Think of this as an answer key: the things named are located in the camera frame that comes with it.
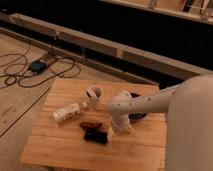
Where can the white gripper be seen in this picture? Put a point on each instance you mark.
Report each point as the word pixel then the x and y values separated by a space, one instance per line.
pixel 120 125

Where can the black eraser block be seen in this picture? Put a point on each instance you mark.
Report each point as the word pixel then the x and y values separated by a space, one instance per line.
pixel 96 136

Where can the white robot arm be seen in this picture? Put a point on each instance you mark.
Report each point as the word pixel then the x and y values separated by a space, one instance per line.
pixel 189 112

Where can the brown snack piece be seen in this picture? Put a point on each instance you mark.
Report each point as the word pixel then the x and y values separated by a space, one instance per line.
pixel 90 125

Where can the dark blue bowl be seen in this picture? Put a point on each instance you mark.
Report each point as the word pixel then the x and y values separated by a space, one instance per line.
pixel 136 116

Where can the wooden table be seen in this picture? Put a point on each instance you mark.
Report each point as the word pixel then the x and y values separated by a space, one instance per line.
pixel 63 145

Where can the white paper cup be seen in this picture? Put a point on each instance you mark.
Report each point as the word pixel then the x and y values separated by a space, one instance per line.
pixel 94 95

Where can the black power adapter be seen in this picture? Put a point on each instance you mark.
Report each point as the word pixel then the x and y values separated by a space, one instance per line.
pixel 37 66

